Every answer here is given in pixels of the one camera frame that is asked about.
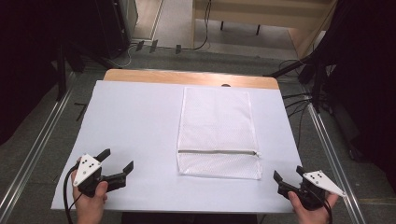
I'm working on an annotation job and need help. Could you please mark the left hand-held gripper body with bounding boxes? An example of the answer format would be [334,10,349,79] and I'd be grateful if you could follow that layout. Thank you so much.
[73,153,127,198]

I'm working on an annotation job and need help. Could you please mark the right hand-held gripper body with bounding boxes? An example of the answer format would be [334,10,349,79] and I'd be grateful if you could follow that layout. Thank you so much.
[277,170,347,211]

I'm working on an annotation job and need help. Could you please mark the white mesh laundry bag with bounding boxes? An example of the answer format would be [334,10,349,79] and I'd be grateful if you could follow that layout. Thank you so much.
[176,86,263,181]

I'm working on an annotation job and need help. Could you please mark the person's left hand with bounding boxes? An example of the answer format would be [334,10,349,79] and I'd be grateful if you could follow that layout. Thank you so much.
[70,158,108,217]

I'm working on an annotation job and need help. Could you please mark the person's right hand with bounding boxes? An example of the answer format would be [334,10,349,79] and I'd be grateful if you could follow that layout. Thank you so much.
[288,190,340,220]

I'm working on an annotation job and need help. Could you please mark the white table sheet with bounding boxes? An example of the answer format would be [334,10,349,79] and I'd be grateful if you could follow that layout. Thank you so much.
[50,79,303,215]

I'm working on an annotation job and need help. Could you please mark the black tape mark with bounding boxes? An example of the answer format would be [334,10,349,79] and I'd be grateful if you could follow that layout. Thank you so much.
[73,102,90,122]

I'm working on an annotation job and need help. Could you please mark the yellow floor tape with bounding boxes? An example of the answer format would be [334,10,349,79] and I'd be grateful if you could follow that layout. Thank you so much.
[357,197,396,205]

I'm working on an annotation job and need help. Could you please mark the person's dark clothing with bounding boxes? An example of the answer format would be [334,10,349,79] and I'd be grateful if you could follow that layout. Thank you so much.
[120,212,259,224]

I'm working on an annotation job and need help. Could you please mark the black metal stand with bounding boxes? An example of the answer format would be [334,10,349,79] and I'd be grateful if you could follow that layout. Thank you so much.
[263,51,329,114]

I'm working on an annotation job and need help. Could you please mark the wooden table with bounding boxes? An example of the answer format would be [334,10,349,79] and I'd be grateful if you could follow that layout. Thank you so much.
[103,68,280,91]

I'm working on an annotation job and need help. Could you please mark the black curtain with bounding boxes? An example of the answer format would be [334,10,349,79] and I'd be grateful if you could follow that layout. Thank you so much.
[0,0,133,146]
[311,0,396,194]

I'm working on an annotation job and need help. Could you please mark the light wooden bench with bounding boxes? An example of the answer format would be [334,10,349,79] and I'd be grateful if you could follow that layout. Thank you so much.
[191,0,339,60]

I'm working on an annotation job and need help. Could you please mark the metal floor rail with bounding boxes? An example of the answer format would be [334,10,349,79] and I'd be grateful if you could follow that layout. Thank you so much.
[306,98,368,224]
[0,72,78,218]

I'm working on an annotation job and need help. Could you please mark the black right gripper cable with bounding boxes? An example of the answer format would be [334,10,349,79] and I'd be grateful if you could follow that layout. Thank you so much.
[311,189,333,224]

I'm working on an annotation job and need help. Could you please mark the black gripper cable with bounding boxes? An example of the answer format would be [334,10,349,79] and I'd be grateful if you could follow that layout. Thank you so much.
[311,189,333,224]
[63,163,84,224]

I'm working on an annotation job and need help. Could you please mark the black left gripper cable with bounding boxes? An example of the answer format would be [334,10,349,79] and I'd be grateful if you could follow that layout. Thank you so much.
[63,163,84,224]

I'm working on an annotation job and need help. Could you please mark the black floor cables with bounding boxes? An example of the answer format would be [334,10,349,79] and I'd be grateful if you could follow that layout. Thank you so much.
[280,59,313,148]

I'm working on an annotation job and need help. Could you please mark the white floor cable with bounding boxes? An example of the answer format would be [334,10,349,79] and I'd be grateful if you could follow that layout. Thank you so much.
[112,42,138,69]

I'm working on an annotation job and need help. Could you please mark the black hanging cable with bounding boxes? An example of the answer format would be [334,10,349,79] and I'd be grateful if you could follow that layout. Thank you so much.
[181,0,213,52]

